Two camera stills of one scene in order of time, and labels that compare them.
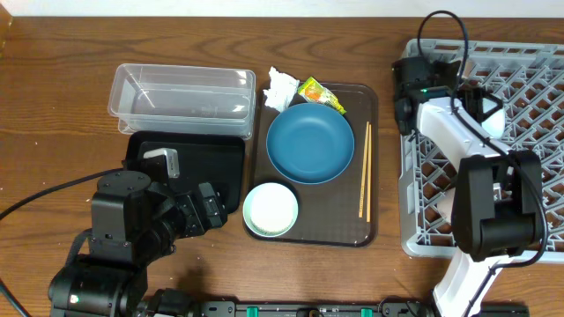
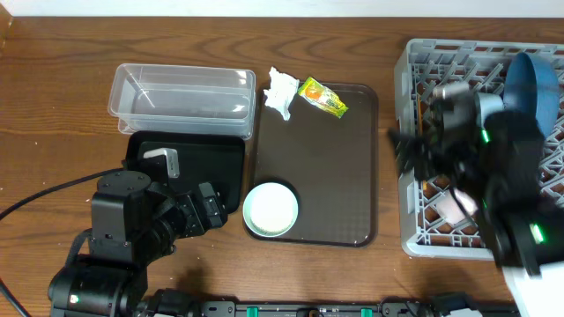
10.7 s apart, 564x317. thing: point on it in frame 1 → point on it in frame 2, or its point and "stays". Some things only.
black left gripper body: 188,222 stays
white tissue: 282,90 stays
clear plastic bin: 182,99 stays
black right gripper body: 470,104 → 431,158
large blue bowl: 310,143 → 532,84
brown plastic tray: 343,210 stays
